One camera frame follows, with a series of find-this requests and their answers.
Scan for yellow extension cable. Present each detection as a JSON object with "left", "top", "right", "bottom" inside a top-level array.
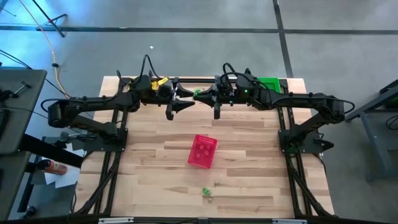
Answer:
[{"left": 17, "top": 0, "right": 71, "bottom": 99}]

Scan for dark grey desk panel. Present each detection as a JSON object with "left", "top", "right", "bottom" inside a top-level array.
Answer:
[
  {"left": 0, "top": 68, "right": 48, "bottom": 156},
  {"left": 0, "top": 151, "right": 32, "bottom": 221}
]

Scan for black handle tool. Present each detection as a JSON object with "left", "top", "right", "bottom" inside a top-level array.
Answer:
[{"left": 0, "top": 80, "right": 32, "bottom": 102}]

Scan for black aluminium table frame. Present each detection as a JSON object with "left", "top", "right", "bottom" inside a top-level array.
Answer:
[{"left": 73, "top": 68, "right": 335, "bottom": 224}]

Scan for black tripod stand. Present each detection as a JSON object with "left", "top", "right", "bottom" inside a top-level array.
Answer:
[{"left": 30, "top": 0, "right": 68, "bottom": 39}]

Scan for black round foot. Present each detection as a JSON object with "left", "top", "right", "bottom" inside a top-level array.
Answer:
[{"left": 22, "top": 205, "right": 37, "bottom": 219}]

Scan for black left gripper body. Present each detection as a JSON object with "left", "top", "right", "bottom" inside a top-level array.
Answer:
[{"left": 156, "top": 77, "right": 181, "bottom": 121}]

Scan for black clamp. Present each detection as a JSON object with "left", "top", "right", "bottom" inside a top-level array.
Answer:
[{"left": 55, "top": 130, "right": 98, "bottom": 147}]

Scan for white paper sheets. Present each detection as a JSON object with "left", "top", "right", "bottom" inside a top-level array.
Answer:
[{"left": 43, "top": 142, "right": 86, "bottom": 189}]

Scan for orange bottle with black cap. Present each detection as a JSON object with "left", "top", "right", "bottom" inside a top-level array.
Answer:
[{"left": 37, "top": 159, "right": 68, "bottom": 176}]

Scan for green plastic basket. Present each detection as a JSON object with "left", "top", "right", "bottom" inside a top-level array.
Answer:
[{"left": 257, "top": 77, "right": 282, "bottom": 93}]

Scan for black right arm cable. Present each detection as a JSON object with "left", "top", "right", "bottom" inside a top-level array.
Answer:
[{"left": 217, "top": 62, "right": 356, "bottom": 114}]

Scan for silver metal bracket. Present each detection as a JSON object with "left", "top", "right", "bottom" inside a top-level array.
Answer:
[
  {"left": 271, "top": 218, "right": 308, "bottom": 224},
  {"left": 98, "top": 217, "right": 135, "bottom": 224}
]

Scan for black bar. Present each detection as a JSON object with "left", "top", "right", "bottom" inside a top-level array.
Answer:
[{"left": 18, "top": 133, "right": 85, "bottom": 169}]

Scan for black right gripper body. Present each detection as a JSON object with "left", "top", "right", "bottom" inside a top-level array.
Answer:
[{"left": 213, "top": 74, "right": 242, "bottom": 121}]

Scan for grey metal table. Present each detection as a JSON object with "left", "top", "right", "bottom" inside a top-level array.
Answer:
[{"left": 344, "top": 79, "right": 398, "bottom": 183}]

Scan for red plastic basket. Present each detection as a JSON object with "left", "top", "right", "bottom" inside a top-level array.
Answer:
[{"left": 187, "top": 134, "right": 218, "bottom": 170}]

